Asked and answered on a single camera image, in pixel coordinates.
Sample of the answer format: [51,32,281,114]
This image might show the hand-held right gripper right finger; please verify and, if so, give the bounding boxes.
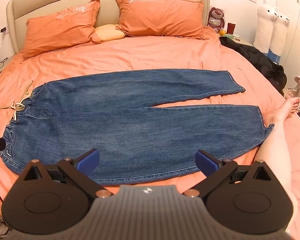
[182,149,278,198]

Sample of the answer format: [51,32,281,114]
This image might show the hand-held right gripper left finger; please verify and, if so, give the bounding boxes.
[16,148,114,198]

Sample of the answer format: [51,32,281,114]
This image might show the blue denim pants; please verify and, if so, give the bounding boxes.
[0,70,275,186]

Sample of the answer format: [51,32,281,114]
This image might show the person's bare leg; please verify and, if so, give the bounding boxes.
[255,97,300,233]

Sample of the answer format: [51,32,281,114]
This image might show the black jacket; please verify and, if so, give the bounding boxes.
[219,36,288,96]

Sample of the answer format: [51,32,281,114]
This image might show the bedside table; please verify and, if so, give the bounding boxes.
[219,33,254,47]

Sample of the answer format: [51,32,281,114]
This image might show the small yellow pillow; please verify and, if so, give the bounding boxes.
[94,24,125,42]

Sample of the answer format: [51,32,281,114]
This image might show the orange embroidered pillow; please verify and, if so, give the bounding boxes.
[22,0,102,59]
[114,0,210,40]

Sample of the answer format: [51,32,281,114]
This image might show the pink plush bear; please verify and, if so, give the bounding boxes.
[207,6,226,33]

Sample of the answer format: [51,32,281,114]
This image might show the white alpaca plush toy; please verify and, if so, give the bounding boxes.
[253,1,278,53]
[269,11,291,57]

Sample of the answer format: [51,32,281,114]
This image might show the beige padded headboard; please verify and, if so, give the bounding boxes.
[6,0,211,54]

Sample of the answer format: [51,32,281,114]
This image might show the white wardrobe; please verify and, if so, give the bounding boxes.
[277,0,300,77]

